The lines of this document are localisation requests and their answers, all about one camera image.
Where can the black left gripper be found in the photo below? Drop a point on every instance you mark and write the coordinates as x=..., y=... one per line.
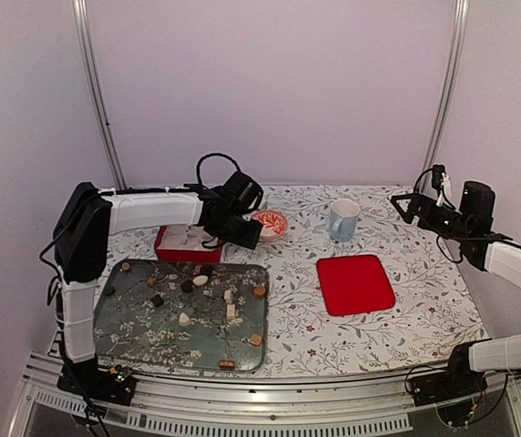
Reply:
x=250, y=240

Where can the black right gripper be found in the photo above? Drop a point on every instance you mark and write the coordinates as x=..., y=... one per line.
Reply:
x=418, y=200

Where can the white oval chocolate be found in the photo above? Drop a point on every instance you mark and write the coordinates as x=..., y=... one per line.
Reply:
x=200, y=280

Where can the dark oval chocolate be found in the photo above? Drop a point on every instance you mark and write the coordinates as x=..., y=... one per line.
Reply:
x=206, y=270
x=187, y=286

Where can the dark square chocolate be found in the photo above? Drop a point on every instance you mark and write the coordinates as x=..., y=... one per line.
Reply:
x=157, y=300

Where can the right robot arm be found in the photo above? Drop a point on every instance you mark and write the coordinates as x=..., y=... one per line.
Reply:
x=484, y=249

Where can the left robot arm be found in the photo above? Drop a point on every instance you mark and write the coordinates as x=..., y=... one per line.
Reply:
x=93, y=215

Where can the red chocolate box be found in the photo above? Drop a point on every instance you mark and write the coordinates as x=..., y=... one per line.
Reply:
x=212, y=254

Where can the dark oval chocolate top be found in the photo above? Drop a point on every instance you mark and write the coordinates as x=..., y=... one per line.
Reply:
x=206, y=270

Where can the round ridged caramel chocolate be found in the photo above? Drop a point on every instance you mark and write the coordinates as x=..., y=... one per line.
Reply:
x=260, y=292

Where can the white teardrop chocolate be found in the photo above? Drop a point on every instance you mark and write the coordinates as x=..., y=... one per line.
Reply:
x=184, y=320

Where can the caramel square chocolate right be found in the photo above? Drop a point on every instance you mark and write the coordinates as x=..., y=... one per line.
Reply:
x=256, y=340

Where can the small dark chocolate left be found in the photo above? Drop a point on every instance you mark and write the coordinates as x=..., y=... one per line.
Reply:
x=109, y=290

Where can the caramel log chocolate bottom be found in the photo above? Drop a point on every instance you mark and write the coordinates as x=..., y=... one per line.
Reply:
x=227, y=364

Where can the white paper cups liner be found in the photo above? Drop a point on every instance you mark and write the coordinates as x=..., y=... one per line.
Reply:
x=185, y=238

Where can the red patterned small bowl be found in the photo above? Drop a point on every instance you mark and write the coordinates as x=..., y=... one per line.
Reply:
x=274, y=224

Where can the light blue mug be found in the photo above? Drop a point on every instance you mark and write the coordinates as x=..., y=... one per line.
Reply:
x=344, y=214

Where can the red box lid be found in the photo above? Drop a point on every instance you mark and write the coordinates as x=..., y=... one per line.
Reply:
x=353, y=285

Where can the blue floral glass tray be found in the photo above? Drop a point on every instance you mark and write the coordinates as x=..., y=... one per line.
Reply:
x=129, y=328

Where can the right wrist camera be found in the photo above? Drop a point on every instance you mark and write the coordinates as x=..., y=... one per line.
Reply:
x=440, y=181

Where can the right aluminium post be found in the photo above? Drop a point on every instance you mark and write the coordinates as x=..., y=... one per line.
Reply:
x=453, y=61

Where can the aluminium post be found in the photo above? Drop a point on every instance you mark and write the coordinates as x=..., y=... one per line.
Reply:
x=85, y=41
x=453, y=61

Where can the aluminium front rail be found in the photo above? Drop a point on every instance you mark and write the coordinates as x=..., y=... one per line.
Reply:
x=186, y=405

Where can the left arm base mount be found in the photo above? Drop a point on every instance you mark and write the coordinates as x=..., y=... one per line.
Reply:
x=87, y=380

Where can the left aluminium post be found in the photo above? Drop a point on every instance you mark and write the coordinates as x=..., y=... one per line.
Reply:
x=85, y=41

